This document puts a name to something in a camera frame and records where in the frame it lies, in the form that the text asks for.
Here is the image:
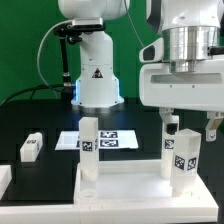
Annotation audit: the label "black cables on table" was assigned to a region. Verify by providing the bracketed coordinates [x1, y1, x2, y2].
[0, 83, 64, 108]

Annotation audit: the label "grey camera cable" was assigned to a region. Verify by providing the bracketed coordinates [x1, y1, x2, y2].
[36, 19, 73, 90]

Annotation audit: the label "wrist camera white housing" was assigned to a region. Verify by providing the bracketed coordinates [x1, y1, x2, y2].
[139, 38, 164, 63]

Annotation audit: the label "camera on black stand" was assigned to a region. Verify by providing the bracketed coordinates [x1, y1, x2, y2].
[53, 18, 106, 100]

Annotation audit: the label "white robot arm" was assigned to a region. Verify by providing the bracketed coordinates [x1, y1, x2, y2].
[58, 0, 224, 142]

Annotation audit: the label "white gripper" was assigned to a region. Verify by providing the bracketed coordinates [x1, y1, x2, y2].
[139, 60, 224, 142]

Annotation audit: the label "tag marker sheet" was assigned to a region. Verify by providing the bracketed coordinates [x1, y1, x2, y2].
[55, 130, 138, 150]

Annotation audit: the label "white desk top tray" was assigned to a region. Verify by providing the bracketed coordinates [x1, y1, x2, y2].
[73, 159, 201, 205]

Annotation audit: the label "white block left edge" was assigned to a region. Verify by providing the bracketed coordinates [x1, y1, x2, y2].
[0, 165, 12, 200]

